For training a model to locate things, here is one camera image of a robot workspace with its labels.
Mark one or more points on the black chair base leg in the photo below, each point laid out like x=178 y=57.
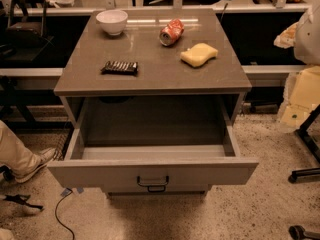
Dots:
x=310 y=143

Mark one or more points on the black tool on floor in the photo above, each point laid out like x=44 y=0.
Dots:
x=20 y=199

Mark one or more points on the yellow sponge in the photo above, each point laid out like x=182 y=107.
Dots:
x=198 y=55

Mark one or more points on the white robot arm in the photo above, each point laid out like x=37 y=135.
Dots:
x=307 y=36

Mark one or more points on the grey drawer cabinet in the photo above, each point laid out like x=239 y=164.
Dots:
x=161 y=72

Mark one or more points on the dark snack bar wrapper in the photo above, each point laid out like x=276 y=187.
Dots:
x=120 y=68

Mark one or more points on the grey sneaker shoe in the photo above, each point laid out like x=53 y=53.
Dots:
x=27 y=164

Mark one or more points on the blue tape cross mark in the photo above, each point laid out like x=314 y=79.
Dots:
x=68 y=191

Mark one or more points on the white ceramic bowl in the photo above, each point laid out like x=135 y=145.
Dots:
x=113 y=22

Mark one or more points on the grey top drawer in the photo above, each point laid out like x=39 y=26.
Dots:
x=151 y=145

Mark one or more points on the black caster wheel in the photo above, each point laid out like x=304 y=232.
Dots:
x=297 y=232

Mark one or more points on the beige trouser leg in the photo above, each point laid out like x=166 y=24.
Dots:
x=10 y=146

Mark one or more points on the crushed red soda can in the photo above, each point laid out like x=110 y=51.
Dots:
x=171 y=32

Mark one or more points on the black chair left background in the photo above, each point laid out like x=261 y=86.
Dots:
x=24 y=39

